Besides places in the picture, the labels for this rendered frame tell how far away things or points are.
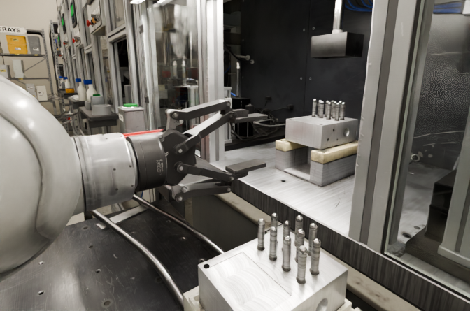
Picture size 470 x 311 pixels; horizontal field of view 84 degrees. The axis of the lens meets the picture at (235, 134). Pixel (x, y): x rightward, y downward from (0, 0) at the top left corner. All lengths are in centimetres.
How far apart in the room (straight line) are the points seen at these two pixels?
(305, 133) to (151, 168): 33
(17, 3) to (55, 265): 743
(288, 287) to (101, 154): 24
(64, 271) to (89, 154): 49
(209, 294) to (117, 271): 45
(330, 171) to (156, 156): 35
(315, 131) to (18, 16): 768
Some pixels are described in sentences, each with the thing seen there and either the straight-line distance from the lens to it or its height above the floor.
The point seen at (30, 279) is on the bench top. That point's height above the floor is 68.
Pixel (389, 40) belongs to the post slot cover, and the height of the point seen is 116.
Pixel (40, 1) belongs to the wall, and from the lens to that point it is 802.
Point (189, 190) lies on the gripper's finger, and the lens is 41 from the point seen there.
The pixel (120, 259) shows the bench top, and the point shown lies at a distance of 77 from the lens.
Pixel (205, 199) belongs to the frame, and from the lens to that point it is 111.
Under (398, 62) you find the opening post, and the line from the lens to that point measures 34.
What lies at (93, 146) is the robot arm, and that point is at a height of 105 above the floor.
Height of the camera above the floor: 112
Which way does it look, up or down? 13 degrees down
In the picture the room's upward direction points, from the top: straight up
